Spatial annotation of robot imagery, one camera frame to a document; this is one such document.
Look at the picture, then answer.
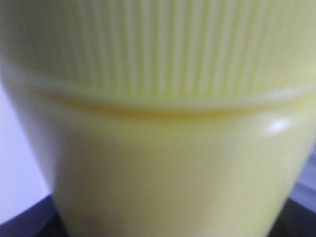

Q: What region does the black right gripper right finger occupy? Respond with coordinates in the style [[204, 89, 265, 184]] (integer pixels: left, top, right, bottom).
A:
[[281, 199, 316, 237]]

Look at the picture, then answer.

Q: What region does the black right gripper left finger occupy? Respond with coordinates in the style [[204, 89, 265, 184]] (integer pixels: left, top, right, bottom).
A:
[[0, 196, 67, 237]]

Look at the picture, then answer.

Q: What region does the yellow squeeze bottle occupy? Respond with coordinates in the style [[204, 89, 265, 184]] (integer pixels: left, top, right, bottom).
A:
[[0, 0, 316, 237]]

